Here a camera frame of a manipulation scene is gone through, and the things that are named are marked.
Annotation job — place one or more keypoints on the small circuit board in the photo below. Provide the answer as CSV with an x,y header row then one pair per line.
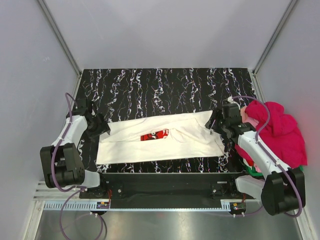
x,y
102,205
239,206

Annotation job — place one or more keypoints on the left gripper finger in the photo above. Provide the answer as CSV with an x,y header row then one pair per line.
x,y
93,136
102,125

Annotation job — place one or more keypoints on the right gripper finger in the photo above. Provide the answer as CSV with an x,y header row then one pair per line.
x,y
213,120
227,142

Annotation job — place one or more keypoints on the corner aluminium post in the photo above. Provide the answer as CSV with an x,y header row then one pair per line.
x,y
58,35
276,33

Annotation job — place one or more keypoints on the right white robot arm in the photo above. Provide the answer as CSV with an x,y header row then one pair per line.
x,y
282,191

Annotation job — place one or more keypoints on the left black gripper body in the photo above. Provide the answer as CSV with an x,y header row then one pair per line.
x,y
94,125

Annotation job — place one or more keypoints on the left small circuit board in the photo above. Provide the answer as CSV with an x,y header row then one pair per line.
x,y
102,205

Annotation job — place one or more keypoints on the right corner aluminium post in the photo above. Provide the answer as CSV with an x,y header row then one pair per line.
x,y
276,33

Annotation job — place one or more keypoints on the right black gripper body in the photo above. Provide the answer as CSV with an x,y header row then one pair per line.
x,y
221,125

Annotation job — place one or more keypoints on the green plastic basket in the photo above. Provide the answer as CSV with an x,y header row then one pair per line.
x,y
252,170

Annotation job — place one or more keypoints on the magenta t-shirt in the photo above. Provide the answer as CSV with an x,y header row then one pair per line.
x,y
281,134

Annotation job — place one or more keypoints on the aluminium rail frame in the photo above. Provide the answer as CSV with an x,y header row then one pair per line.
x,y
56,200

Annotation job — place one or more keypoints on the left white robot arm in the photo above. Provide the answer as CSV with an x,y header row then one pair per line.
x,y
61,162

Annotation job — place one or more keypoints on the white Coca-Cola t-shirt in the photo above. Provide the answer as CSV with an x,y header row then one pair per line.
x,y
158,138

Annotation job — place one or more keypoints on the right small circuit board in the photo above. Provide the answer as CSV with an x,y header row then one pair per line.
x,y
239,206

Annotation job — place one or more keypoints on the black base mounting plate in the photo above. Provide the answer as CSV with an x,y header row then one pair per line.
x,y
165,191

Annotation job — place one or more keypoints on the left corner aluminium post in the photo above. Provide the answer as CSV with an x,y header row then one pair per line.
x,y
58,35

